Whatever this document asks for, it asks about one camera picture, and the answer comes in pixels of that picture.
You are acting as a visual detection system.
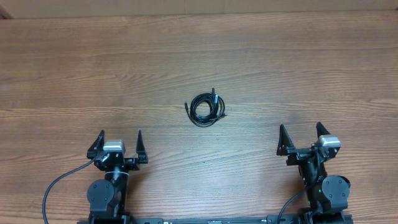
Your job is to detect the black USB cable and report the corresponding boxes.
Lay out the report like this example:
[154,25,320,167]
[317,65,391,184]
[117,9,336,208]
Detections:
[184,86,228,128]

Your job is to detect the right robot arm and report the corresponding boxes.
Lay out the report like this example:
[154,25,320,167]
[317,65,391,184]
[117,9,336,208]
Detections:
[276,122,353,224]

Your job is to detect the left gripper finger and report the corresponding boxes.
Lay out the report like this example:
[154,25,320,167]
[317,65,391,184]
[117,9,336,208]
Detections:
[86,130,105,159]
[136,130,149,164]

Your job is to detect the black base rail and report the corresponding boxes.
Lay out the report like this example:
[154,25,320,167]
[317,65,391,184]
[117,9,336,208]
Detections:
[77,214,354,224]

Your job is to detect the black cable silver plugs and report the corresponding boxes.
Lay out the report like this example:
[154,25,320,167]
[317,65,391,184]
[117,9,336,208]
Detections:
[205,93,226,121]

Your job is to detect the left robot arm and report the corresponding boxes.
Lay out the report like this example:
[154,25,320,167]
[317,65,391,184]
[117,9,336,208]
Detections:
[86,131,149,224]

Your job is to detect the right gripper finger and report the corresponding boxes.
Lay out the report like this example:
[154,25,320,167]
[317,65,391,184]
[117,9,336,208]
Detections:
[277,124,295,156]
[316,122,330,138]

